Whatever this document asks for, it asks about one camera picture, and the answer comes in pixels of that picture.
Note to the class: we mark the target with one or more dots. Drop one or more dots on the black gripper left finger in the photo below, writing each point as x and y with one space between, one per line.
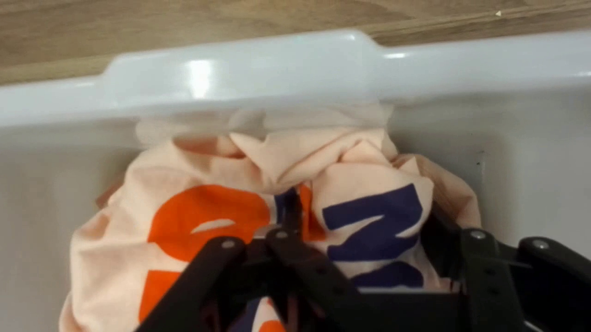
230 275

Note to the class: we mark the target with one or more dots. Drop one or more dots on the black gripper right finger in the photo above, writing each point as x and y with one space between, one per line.
537 287

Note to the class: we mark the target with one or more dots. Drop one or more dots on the white plastic bin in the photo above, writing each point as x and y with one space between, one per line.
509 117

